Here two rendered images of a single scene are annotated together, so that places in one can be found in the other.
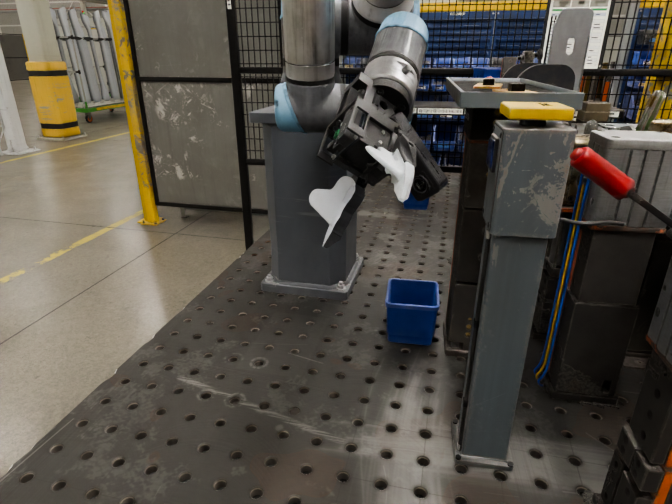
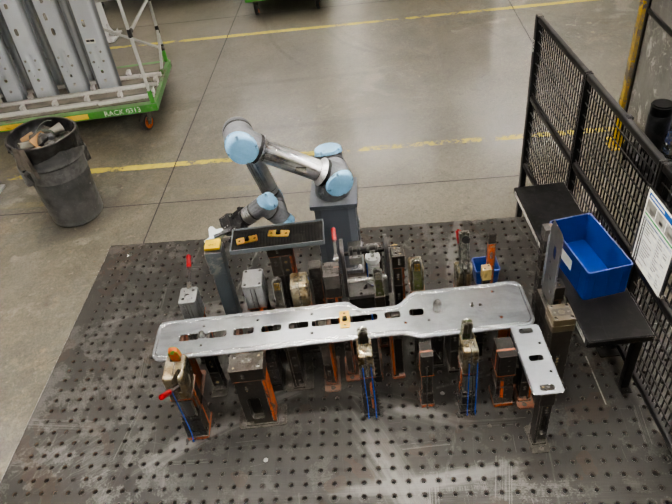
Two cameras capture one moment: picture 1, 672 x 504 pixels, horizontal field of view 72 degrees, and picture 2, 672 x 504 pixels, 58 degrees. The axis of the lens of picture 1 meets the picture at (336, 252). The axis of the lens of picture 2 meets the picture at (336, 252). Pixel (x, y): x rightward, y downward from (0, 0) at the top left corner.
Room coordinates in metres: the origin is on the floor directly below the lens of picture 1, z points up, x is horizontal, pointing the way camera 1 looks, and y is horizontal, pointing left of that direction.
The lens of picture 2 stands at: (0.73, -2.15, 2.64)
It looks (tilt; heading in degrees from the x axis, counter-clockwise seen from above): 40 degrees down; 83
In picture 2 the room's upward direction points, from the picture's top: 8 degrees counter-clockwise
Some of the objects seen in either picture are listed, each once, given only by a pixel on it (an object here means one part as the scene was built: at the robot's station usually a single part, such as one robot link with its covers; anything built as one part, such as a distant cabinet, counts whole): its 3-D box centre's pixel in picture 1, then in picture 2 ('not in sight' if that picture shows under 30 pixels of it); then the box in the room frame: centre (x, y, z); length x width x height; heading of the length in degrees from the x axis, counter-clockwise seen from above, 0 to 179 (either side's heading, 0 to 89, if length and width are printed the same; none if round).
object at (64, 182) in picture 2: not in sight; (60, 174); (-0.69, 2.07, 0.36); 0.54 x 0.50 x 0.73; 76
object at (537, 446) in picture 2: not in sight; (541, 414); (1.47, -1.09, 0.84); 0.11 x 0.06 x 0.29; 80
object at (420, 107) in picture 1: (485, 108); (573, 253); (1.84, -0.57, 1.01); 0.90 x 0.22 x 0.03; 80
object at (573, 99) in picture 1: (497, 89); (277, 236); (0.75, -0.25, 1.16); 0.37 x 0.14 x 0.02; 170
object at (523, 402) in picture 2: not in sight; (526, 371); (1.50, -0.92, 0.84); 0.11 x 0.06 x 0.29; 80
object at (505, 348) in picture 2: not in sight; (502, 372); (1.42, -0.89, 0.84); 0.11 x 0.10 x 0.28; 80
